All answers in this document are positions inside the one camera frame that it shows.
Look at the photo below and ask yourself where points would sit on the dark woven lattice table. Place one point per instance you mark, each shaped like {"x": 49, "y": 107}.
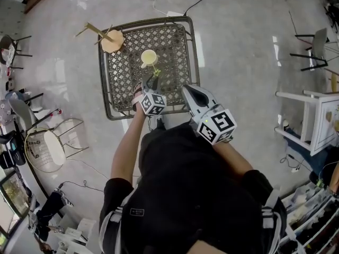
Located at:
{"x": 172, "y": 52}

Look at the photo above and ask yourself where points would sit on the white power adapter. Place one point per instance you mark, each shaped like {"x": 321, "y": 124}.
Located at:
{"x": 174, "y": 13}

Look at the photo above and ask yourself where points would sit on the black framed monitor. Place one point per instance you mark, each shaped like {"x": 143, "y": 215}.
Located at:
{"x": 13, "y": 194}

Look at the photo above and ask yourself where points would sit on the green star stick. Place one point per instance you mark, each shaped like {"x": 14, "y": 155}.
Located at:
{"x": 157, "y": 73}

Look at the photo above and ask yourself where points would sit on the person's black shirt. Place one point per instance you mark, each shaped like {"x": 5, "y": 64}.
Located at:
{"x": 190, "y": 194}

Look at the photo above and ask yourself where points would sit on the black metal chair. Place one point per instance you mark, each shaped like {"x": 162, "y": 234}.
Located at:
{"x": 8, "y": 46}

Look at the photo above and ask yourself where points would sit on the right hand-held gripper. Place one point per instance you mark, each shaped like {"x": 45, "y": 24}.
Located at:
{"x": 217, "y": 123}

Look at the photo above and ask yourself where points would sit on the person's left forearm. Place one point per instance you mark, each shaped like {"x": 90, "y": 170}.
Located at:
{"x": 127, "y": 144}

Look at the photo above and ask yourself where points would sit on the round wooden stool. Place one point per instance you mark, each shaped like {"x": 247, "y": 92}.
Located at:
{"x": 112, "y": 40}

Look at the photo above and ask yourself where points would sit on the grey chair with black legs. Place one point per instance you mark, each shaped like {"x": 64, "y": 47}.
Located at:
{"x": 317, "y": 45}

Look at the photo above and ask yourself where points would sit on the pale yellow cup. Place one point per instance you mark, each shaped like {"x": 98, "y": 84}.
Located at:
{"x": 149, "y": 56}

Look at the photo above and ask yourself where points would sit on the white storage shelf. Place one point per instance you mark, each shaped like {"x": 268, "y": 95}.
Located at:
{"x": 312, "y": 216}

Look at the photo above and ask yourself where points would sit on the grey shell chair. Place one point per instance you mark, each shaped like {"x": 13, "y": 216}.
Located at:
{"x": 22, "y": 112}

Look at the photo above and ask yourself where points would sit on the white square side table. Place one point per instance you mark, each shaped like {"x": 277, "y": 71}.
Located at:
{"x": 321, "y": 120}

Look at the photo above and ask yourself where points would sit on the person's right forearm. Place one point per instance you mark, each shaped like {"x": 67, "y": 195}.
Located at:
{"x": 233, "y": 157}

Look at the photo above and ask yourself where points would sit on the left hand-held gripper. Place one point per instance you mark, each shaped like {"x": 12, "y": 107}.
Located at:
{"x": 153, "y": 103}

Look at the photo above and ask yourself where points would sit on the person's left hand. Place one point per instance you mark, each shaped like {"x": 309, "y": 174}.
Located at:
{"x": 137, "y": 94}

